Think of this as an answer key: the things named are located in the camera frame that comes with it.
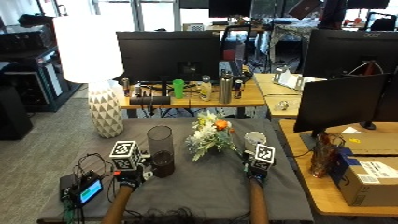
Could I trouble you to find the person's left hand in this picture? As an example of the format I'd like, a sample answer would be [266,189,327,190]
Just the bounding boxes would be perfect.
[113,167,155,189]

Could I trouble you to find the person's right hand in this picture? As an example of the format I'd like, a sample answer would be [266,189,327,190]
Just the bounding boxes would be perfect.
[241,151,269,185]

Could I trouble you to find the smoky glass cylinder vase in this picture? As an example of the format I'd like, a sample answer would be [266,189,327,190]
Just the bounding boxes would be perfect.
[146,124,177,179]

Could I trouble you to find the white marker cube on right glove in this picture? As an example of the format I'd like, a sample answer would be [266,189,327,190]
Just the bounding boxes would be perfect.
[251,143,277,172]

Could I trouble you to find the white marker cube on glove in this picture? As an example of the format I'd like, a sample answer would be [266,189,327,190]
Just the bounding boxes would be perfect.
[251,143,277,172]
[107,140,142,172]

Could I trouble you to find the white mug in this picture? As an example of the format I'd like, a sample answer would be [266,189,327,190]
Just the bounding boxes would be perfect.
[242,131,267,154]

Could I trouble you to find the white marker cube on left glove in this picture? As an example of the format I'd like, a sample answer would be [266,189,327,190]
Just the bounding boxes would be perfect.
[107,140,142,172]

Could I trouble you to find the bouquet of artificial flowers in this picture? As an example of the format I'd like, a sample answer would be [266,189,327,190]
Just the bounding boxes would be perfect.
[183,110,238,162]

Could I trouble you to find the grey table cloth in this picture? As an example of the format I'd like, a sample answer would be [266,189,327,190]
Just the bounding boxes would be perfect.
[36,117,314,223]

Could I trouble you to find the black device with lit screen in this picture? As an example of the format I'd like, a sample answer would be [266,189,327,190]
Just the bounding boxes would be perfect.
[58,170,103,209]

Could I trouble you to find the amber glass vase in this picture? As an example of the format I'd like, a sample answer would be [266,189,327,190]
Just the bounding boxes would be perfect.
[310,131,344,179]

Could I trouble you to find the crumpled clear plastic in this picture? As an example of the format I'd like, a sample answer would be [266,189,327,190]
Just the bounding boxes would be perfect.
[273,100,291,112]

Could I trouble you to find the wooden desk with drinks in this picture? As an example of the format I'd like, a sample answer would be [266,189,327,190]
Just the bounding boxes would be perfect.
[117,72,267,119]

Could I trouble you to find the wooden desk with cardboard box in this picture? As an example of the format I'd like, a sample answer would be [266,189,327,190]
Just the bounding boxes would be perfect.
[277,119,398,218]

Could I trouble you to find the blue and red drink can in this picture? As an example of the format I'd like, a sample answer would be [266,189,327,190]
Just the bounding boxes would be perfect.
[233,79,245,100]

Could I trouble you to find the steel water bottle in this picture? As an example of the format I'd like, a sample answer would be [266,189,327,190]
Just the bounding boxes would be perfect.
[218,70,235,105]

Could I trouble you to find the black bar speaker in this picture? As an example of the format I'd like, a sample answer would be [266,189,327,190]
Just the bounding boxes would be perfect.
[127,95,171,106]

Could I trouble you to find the wooden desk with white stand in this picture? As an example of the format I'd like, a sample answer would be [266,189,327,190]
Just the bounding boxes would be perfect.
[253,73,328,119]

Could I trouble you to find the clear plastic bottle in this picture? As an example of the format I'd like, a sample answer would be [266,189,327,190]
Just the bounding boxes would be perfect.
[198,75,214,103]

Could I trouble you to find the white folded stand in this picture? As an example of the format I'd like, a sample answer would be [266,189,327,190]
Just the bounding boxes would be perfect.
[271,66,316,92]

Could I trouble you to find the black monitor tilted on stand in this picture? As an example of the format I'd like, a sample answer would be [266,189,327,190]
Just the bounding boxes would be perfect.
[292,73,390,138]

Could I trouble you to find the dark drink can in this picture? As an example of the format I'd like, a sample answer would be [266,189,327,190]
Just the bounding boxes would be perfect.
[121,77,131,98]

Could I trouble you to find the green plastic cup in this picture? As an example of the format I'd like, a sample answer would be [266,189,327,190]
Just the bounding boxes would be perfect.
[171,78,185,100]

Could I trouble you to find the cardboard box with labels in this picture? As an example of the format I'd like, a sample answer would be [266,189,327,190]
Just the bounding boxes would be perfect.
[330,148,398,207]

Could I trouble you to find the black office chair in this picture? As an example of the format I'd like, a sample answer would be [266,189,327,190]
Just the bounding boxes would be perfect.
[218,24,253,74]

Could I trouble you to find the black cabinet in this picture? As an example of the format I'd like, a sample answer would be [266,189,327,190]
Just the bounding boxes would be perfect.
[0,85,33,141]

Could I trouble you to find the black monitor with plain back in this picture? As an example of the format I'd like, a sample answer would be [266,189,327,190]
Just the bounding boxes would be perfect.
[114,30,222,97]

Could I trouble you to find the black shelving unit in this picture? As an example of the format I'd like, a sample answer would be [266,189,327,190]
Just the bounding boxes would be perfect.
[0,46,72,113]

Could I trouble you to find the black monitor with silver logo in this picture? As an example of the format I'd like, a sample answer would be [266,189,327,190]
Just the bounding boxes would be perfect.
[300,28,398,80]

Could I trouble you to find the white lamp with patterned base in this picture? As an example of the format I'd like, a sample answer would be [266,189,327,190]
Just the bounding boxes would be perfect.
[52,14,125,139]

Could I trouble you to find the table with patterned cloth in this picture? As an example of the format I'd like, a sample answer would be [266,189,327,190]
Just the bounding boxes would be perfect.
[267,18,320,55]

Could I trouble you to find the black cable loops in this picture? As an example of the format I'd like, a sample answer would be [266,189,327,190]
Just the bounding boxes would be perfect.
[72,151,115,180]

